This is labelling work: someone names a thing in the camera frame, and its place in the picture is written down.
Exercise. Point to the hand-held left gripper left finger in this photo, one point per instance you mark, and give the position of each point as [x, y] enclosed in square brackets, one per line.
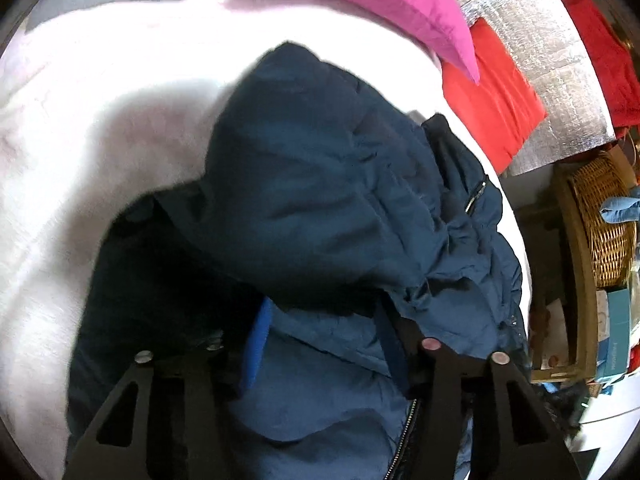
[256, 347]

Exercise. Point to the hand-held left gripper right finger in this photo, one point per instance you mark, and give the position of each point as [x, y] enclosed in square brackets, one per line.
[392, 347]

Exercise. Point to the navy blue padded jacket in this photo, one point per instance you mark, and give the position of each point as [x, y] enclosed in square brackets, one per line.
[310, 190]

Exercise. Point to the wooden shelf unit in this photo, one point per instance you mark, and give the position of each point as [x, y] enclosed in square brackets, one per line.
[575, 280]

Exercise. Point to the teal cardboard box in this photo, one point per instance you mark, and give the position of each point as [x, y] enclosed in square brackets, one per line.
[617, 330]

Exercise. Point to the wicker basket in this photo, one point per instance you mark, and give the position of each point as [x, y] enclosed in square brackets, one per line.
[602, 210]

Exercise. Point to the red pillow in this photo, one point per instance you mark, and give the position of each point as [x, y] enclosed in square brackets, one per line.
[487, 105]

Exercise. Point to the light blue cloth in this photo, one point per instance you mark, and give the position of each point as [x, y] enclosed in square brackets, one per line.
[621, 207]

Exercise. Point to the white fleece blanket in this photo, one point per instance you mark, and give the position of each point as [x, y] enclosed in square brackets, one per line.
[100, 110]

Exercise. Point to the silver foil insulation sheet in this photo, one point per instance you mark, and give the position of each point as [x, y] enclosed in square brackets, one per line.
[545, 60]

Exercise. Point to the pink pillow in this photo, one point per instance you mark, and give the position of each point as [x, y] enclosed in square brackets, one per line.
[395, 5]

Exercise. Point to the red cloth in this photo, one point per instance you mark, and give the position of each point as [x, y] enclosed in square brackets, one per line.
[600, 45]

